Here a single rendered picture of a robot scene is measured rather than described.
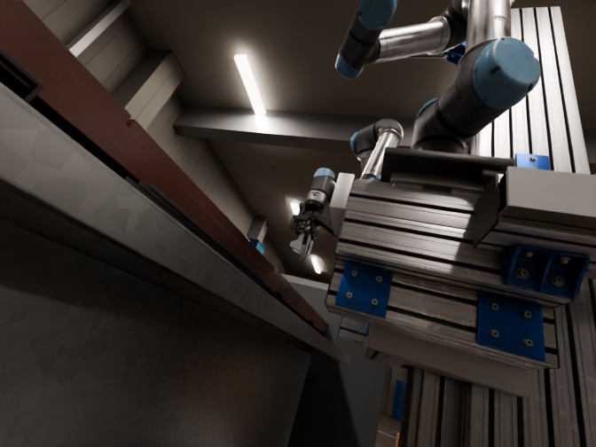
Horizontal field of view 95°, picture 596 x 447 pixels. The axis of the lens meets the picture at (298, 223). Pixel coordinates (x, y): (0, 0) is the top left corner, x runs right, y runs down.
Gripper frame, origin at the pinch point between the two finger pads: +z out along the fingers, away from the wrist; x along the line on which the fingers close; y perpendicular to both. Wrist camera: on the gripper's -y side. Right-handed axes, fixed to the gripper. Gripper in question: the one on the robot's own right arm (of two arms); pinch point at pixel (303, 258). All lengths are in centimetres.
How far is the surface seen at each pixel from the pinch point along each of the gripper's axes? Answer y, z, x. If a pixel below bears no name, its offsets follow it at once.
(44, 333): 1, 33, 59
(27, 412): 1, 40, 56
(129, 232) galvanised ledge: -15, 24, 69
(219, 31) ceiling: 173, -230, -33
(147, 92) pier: 248, -167, -52
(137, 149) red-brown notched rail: 5, 10, 60
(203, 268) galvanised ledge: -15, 24, 61
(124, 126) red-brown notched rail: 5, 9, 63
